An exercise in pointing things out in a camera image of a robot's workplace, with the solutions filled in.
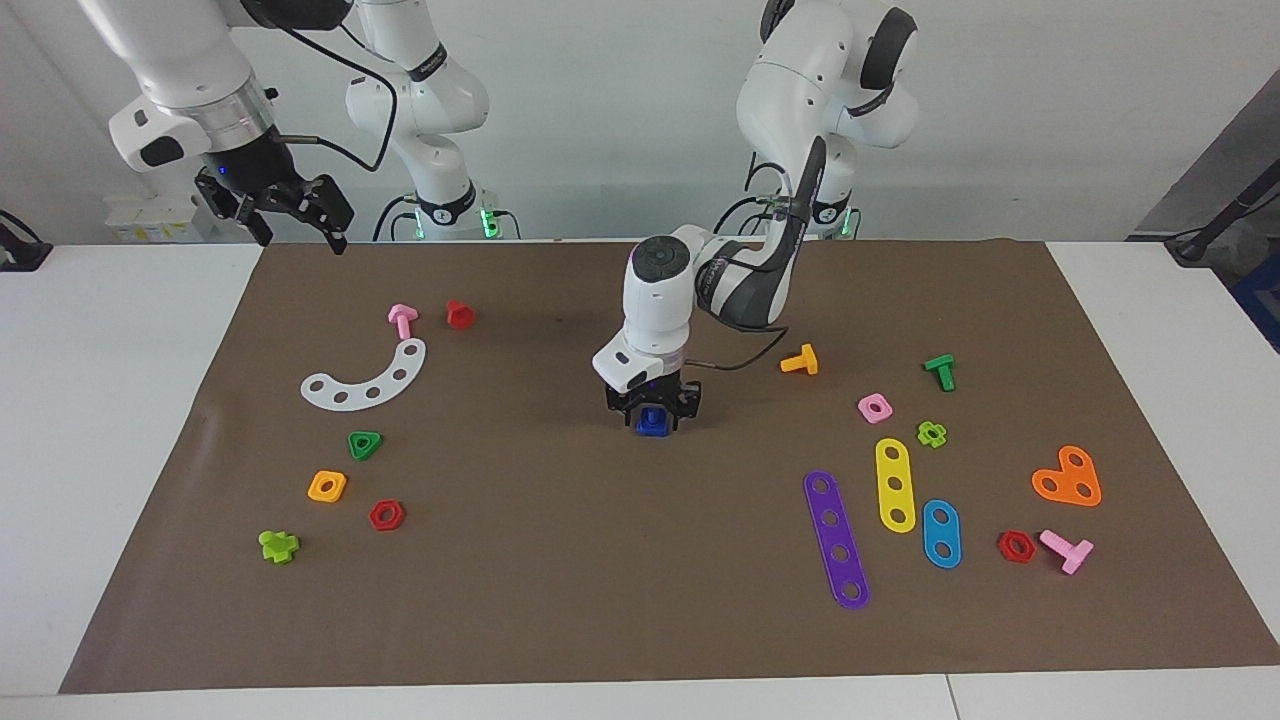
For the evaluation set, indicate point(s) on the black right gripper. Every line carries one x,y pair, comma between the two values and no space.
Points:
250,165

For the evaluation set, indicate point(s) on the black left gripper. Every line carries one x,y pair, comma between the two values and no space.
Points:
655,398

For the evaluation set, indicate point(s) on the blue square nut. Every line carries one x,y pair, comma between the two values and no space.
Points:
655,418

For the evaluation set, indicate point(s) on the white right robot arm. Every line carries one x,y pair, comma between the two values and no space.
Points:
190,60

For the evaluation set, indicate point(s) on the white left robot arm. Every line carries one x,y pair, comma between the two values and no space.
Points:
655,300

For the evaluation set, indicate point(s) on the white labelled box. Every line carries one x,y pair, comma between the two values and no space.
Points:
150,220

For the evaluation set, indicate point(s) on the orange plastic bolt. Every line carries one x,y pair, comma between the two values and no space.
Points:
805,362

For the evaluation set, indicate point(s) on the pink plastic bolt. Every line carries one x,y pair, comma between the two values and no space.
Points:
403,322
1075,552

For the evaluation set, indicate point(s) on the brown table mat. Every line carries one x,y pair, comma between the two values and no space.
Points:
600,600

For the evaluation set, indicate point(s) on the pink square nut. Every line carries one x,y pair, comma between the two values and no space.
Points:
865,413

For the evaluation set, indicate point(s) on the white curved five-hole strip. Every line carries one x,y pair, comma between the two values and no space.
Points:
357,397

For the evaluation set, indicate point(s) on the red plastic bolt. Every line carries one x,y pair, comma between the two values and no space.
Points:
460,316

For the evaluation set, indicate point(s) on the purple four-hole strip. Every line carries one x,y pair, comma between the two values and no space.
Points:
835,537

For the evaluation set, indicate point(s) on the yellow three-hole strip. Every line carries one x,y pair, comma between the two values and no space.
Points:
894,470

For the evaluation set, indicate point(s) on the green triangular nut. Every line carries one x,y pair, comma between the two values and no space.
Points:
376,438

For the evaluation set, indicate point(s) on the green cross-shaped nut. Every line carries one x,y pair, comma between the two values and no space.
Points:
922,436

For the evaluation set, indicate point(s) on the green plastic bolt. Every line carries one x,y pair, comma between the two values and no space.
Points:
940,368

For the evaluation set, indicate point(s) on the orange square nut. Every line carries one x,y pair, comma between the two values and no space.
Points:
314,492

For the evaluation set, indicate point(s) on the red hexagonal nut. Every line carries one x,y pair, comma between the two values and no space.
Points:
374,516
1004,548

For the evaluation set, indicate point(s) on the blue two-hole strip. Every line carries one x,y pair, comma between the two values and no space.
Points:
941,534

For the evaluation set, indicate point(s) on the lime green cross nut left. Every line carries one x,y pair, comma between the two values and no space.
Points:
278,548

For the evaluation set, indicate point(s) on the orange heart-shaped plate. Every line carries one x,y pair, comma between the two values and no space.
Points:
1068,478

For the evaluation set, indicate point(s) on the blue crate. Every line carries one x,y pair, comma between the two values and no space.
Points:
1262,300

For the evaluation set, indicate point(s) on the black clamp mount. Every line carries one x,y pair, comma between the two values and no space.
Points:
20,250

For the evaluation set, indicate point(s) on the black camera stand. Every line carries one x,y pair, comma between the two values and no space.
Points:
1225,215

